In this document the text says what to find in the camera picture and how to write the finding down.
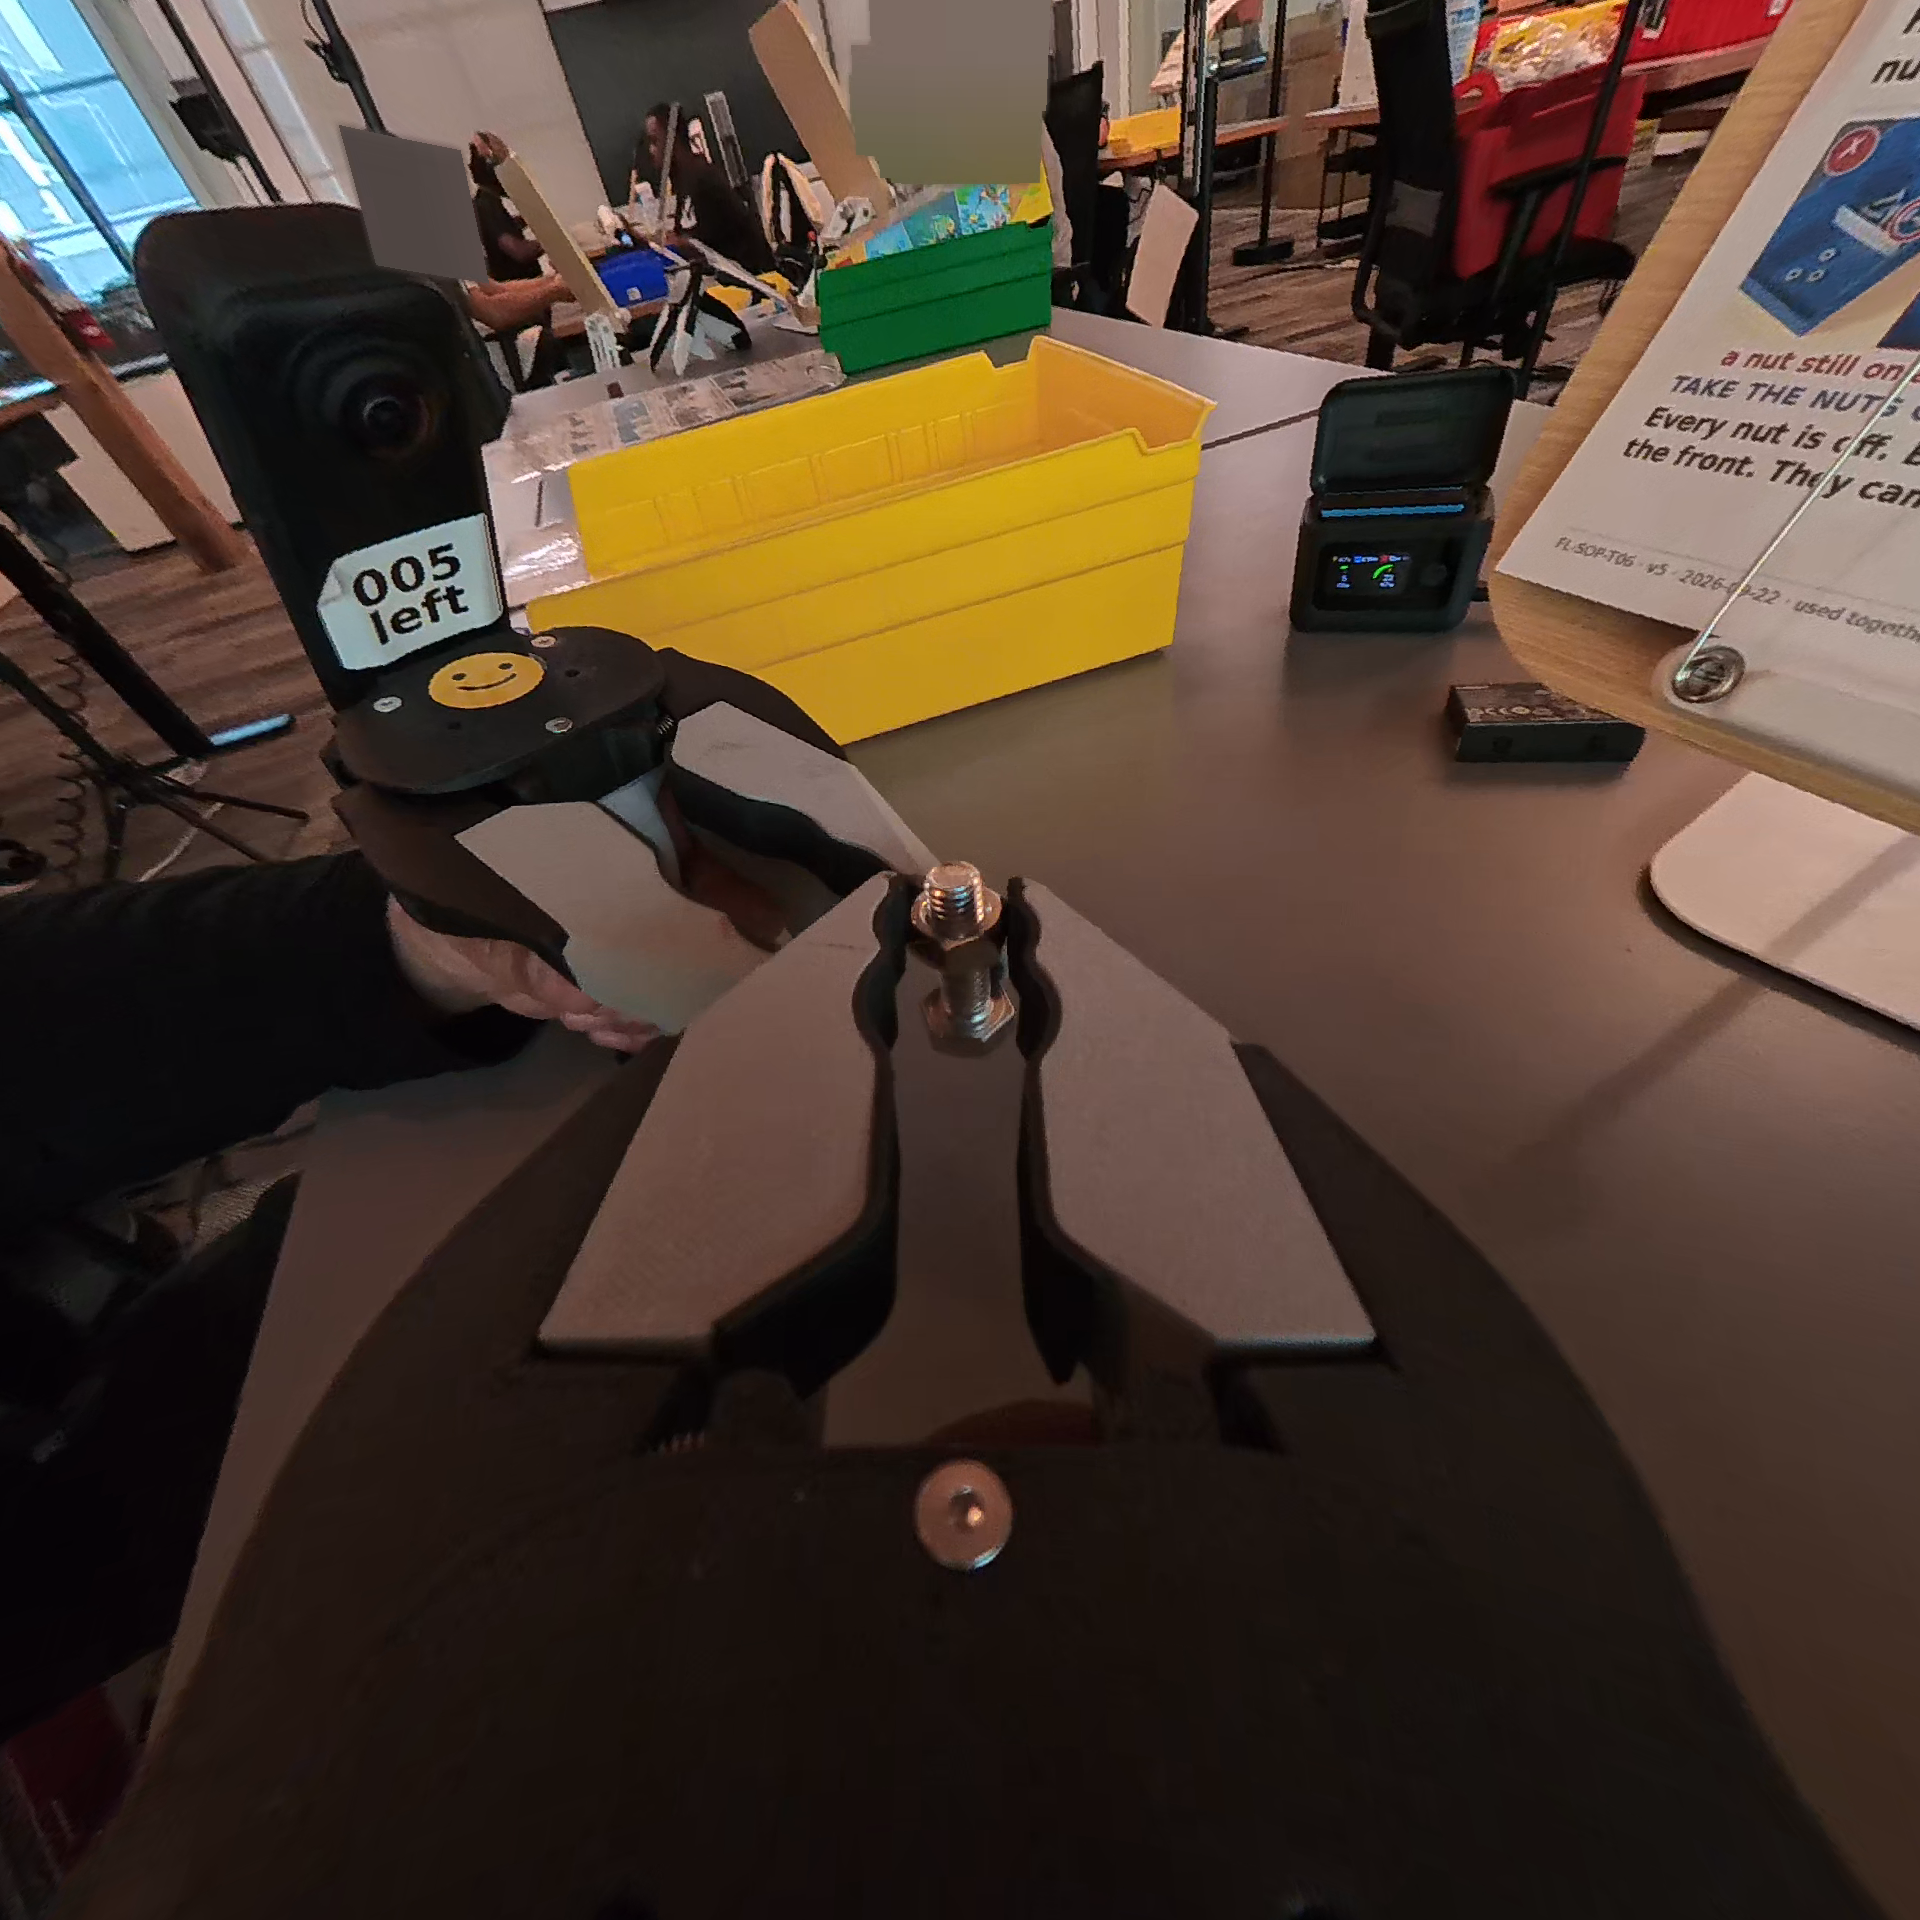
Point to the colourful printed box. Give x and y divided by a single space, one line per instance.
945 225

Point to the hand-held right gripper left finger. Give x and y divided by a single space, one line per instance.
735 1185

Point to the person's left forearm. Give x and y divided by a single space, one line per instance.
196 1020

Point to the person's left hand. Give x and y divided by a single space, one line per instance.
482 975

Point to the steel hex bolt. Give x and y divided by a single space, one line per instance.
971 983

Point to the yellow plastic storage bin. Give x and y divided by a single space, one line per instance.
901 629

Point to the black charging case with display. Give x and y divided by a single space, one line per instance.
1395 435

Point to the green plastic storage bin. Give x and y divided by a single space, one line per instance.
931 308

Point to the black and white gripper tool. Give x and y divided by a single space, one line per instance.
683 324

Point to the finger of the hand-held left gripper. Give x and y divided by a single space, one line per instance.
601 901
797 796

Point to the instruction sheet on wooden stand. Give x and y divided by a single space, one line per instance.
1799 901

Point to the printed instruction sheet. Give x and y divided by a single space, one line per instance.
1724 482

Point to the black battery pack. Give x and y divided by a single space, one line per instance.
1546 726

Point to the red storage crate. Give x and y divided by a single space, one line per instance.
1530 165

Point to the black office chair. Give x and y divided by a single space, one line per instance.
1412 196

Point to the blue storage bin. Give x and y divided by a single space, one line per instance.
634 277

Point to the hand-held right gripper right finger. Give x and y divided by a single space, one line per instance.
1186 1185

